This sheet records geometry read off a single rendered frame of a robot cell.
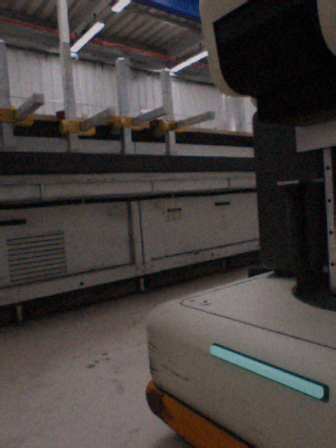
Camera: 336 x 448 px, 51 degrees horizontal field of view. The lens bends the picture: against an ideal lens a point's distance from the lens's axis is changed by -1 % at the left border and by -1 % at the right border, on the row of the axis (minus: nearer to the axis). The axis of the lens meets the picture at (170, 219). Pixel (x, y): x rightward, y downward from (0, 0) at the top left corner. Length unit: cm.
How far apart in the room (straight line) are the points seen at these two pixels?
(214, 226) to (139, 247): 59
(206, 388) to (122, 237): 133
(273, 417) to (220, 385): 10
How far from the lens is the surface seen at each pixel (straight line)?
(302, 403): 51
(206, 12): 63
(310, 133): 71
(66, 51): 161
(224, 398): 60
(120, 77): 169
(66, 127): 150
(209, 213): 224
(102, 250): 182
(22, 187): 144
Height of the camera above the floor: 48
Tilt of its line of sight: 3 degrees down
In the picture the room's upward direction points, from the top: 4 degrees counter-clockwise
